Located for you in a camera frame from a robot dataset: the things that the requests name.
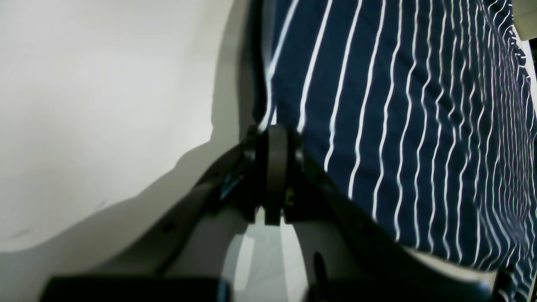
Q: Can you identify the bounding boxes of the navy white striped T-shirt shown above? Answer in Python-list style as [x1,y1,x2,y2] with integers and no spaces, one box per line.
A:
[256,0,537,302]

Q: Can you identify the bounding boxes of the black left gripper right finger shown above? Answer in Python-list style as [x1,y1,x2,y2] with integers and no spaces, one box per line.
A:
[265,125,493,302]

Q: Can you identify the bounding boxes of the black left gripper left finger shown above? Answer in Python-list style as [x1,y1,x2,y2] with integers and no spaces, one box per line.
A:
[40,127,269,302]

